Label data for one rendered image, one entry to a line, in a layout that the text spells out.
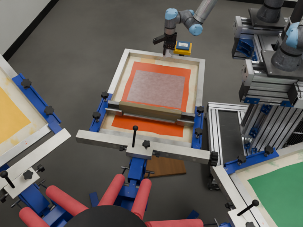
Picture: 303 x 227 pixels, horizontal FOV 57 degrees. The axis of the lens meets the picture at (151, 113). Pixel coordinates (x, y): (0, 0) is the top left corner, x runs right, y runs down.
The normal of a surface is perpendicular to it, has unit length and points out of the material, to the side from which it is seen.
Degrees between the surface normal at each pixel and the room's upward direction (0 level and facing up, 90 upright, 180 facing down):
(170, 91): 0
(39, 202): 32
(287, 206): 0
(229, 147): 0
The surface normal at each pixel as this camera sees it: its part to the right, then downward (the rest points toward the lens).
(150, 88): 0.04, -0.66
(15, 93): 0.44, -0.29
